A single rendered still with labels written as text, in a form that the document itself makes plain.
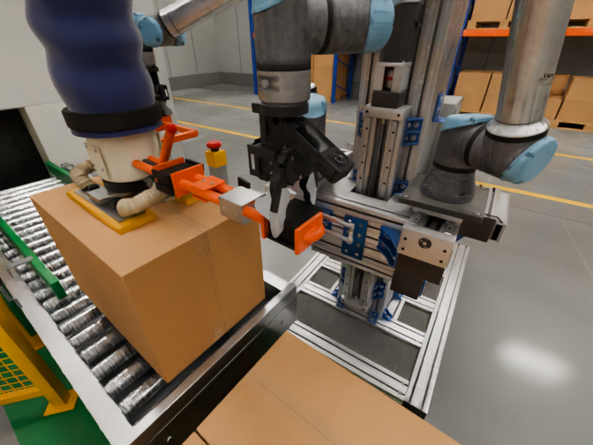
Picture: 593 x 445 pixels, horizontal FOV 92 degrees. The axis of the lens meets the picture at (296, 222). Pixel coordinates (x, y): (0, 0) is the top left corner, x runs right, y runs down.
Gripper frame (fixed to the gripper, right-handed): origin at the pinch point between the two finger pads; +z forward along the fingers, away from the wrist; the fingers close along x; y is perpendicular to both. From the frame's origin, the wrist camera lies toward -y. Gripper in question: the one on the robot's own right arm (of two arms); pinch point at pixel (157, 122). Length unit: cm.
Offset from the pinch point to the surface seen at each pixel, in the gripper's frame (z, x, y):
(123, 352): 61, -50, 34
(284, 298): 56, -2, 66
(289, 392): 61, -26, 87
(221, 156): 18.1, 21.0, 9.9
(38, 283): 61, -56, -28
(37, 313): 56, -62, -2
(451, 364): 116, 58, 127
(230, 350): 56, -29, 66
